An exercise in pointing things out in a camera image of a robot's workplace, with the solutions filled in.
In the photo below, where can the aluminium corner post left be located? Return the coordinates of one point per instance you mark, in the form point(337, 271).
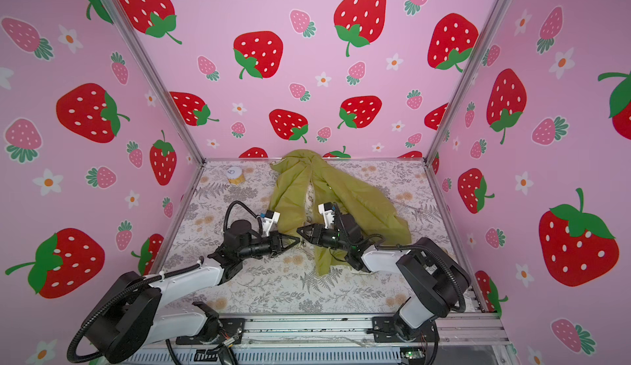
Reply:
point(143, 60)

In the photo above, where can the small white yellow cup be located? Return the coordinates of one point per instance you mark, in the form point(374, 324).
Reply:
point(235, 175)

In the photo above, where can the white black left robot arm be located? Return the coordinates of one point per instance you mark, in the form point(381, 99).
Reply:
point(131, 314)

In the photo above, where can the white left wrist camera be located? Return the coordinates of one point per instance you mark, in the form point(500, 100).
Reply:
point(269, 220)

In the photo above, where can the aluminium corner post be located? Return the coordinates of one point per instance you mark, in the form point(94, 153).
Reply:
point(143, 60)
point(487, 33)

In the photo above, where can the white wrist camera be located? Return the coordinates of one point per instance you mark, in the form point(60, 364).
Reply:
point(328, 211)
point(269, 220)

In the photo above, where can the aluminium corner post right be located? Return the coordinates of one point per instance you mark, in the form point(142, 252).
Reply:
point(487, 33)

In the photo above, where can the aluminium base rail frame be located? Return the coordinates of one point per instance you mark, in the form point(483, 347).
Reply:
point(461, 338)

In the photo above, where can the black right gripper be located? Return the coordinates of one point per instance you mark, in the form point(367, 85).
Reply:
point(316, 235)

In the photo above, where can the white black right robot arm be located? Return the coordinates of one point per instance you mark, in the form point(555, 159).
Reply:
point(437, 281)

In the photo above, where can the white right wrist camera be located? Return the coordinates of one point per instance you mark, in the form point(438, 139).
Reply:
point(328, 211)

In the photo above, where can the green zip-up jacket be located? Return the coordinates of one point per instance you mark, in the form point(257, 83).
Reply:
point(302, 169)

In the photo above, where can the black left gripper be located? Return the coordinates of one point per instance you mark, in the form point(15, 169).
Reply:
point(275, 243)

